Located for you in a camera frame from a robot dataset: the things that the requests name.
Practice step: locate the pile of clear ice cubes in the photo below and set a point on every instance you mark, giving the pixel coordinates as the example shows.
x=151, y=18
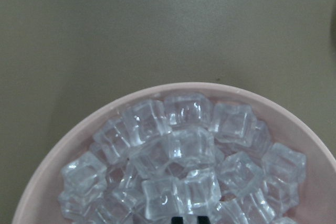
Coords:
x=183, y=156

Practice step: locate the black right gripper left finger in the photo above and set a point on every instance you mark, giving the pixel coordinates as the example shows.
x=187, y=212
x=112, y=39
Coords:
x=177, y=220

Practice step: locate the pink bowl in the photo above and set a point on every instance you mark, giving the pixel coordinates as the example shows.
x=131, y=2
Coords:
x=39, y=204

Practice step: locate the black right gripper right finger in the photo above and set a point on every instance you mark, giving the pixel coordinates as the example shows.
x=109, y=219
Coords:
x=202, y=220

